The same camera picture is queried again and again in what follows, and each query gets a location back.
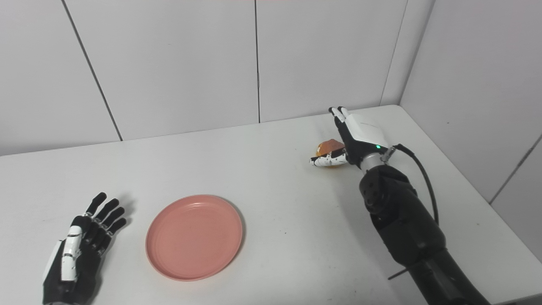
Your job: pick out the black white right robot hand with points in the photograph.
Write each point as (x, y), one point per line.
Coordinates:
(364, 135)

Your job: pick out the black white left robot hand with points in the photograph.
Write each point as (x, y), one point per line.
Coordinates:
(80, 258)

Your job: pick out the pink round plate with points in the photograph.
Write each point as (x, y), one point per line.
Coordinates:
(194, 237)

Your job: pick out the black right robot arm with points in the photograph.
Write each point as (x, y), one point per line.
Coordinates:
(406, 224)

